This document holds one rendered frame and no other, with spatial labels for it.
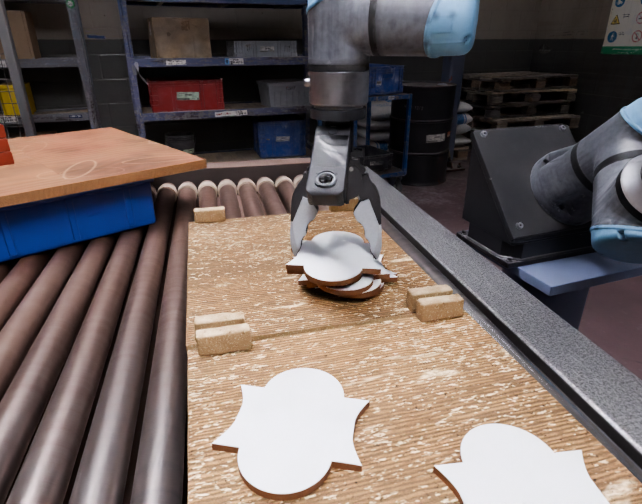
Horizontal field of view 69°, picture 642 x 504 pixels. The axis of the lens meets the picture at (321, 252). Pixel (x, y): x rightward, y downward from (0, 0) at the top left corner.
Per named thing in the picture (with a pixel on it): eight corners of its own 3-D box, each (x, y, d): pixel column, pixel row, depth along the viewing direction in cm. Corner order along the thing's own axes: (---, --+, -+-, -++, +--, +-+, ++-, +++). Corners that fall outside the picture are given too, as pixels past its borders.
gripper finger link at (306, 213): (301, 242, 71) (328, 192, 68) (295, 259, 66) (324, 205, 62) (283, 233, 71) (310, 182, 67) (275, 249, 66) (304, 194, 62)
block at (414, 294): (445, 300, 63) (448, 282, 61) (452, 307, 61) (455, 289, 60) (404, 306, 61) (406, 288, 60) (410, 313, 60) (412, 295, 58)
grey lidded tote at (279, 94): (300, 101, 501) (300, 78, 491) (315, 105, 472) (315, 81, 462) (256, 104, 481) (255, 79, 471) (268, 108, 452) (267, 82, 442)
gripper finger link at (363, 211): (394, 238, 69) (368, 183, 66) (396, 254, 64) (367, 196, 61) (375, 246, 70) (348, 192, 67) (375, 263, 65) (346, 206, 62)
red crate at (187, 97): (217, 104, 477) (215, 75, 466) (225, 110, 439) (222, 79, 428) (150, 107, 456) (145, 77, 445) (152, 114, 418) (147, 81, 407)
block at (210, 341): (250, 340, 54) (249, 321, 53) (252, 350, 53) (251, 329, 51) (197, 348, 53) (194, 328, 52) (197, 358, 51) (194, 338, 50)
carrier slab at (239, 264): (360, 214, 98) (361, 207, 97) (458, 317, 62) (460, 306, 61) (189, 229, 90) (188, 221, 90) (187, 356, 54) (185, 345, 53)
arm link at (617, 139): (634, 149, 85) (708, 102, 72) (633, 211, 79) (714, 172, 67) (577, 124, 83) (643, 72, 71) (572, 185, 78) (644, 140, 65)
